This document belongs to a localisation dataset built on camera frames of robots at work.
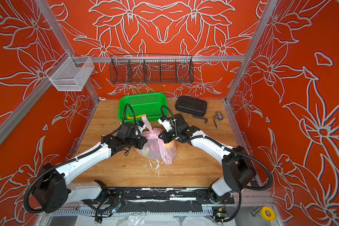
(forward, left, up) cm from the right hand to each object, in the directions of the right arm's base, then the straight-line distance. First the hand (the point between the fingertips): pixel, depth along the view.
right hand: (158, 135), depth 80 cm
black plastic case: (+31, -24, -9) cm, 40 cm away
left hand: (-1, +7, -2) cm, 7 cm away
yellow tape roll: (-37, -52, -14) cm, 66 cm away
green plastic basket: (+40, +11, -15) cm, 44 cm away
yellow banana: (+23, +24, -12) cm, 36 cm away
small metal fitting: (+24, -46, -13) cm, 53 cm away
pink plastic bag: (-5, +2, -7) cm, 9 cm away
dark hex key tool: (+24, -33, -15) cm, 43 cm away
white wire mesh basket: (+39, +59, +18) cm, 73 cm away
